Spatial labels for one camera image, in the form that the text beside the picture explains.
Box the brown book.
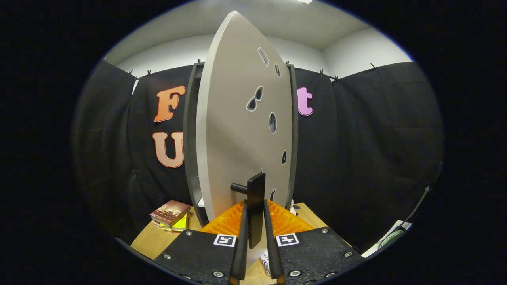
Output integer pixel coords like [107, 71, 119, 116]
[149, 199, 192, 228]

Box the black door handle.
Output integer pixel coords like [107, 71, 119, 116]
[230, 172, 266, 249]

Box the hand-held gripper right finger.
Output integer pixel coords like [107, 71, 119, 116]
[263, 199, 365, 285]

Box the beige shoe cabinet door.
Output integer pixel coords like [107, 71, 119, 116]
[196, 11, 294, 222]

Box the black backdrop cloth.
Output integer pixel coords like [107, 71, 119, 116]
[71, 59, 444, 254]

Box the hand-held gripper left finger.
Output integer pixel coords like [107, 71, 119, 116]
[154, 200, 250, 285]

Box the black strap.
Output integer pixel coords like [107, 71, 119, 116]
[403, 185, 433, 227]

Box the row of black cloth clips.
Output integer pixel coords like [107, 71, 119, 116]
[101, 59, 379, 82]

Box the yellow book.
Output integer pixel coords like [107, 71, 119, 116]
[158, 213, 190, 234]

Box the white and green object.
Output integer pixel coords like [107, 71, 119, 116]
[362, 220, 413, 258]

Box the grey shoe cabinet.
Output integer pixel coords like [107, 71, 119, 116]
[183, 61, 299, 228]

